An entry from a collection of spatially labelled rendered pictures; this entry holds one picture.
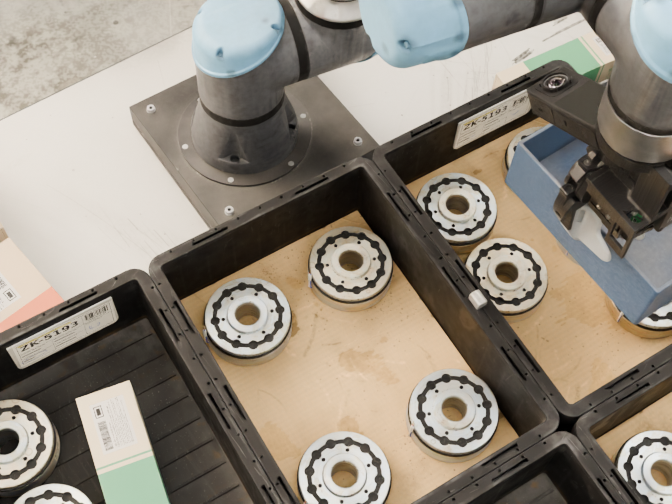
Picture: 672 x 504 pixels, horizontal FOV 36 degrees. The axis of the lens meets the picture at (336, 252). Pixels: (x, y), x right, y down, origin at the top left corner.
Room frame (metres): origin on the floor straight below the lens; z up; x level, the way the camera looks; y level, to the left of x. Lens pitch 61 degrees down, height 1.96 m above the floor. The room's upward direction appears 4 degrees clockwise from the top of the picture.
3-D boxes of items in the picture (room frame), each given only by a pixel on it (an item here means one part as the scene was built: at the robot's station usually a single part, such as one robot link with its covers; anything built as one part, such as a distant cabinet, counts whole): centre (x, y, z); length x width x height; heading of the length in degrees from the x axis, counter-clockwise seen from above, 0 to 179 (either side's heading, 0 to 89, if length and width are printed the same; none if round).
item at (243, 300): (0.51, 0.10, 0.86); 0.05 x 0.05 x 0.01
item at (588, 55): (1.02, -0.33, 0.73); 0.24 x 0.06 x 0.06; 123
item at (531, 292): (0.59, -0.21, 0.86); 0.10 x 0.10 x 0.01
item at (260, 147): (0.85, 0.14, 0.80); 0.15 x 0.15 x 0.10
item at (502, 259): (0.59, -0.21, 0.86); 0.05 x 0.05 x 0.01
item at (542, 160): (0.56, -0.29, 1.10); 0.20 x 0.15 x 0.07; 39
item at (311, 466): (0.32, -0.03, 0.86); 0.10 x 0.10 x 0.01
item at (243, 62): (0.86, 0.14, 0.91); 0.13 x 0.12 x 0.14; 119
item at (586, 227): (0.48, -0.23, 1.15); 0.06 x 0.03 x 0.09; 37
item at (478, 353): (0.45, -0.02, 0.87); 0.40 x 0.30 x 0.11; 35
